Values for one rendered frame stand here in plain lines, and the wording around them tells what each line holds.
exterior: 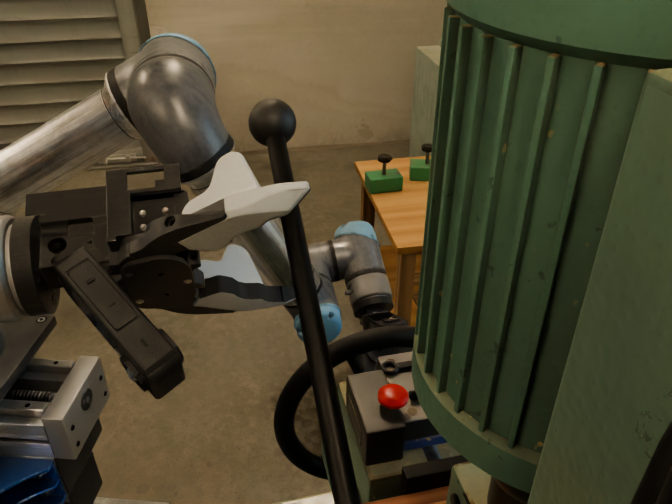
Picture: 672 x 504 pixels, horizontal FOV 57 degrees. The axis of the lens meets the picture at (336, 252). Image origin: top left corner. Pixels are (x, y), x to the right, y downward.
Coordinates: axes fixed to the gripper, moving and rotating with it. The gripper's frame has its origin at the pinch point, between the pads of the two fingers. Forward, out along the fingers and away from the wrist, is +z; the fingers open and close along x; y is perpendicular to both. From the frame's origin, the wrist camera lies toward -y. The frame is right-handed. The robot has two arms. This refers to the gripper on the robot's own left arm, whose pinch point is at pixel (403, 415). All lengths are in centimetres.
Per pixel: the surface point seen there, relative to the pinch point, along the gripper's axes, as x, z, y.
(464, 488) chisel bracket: 9, 15, -49
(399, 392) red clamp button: 9.7, 4.7, -38.6
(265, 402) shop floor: 17, -30, 99
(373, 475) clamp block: 13.3, 11.3, -34.9
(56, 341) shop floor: 85, -69, 121
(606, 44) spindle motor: 12, 5, -84
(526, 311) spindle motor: 13, 10, -74
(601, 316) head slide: 13, 12, -79
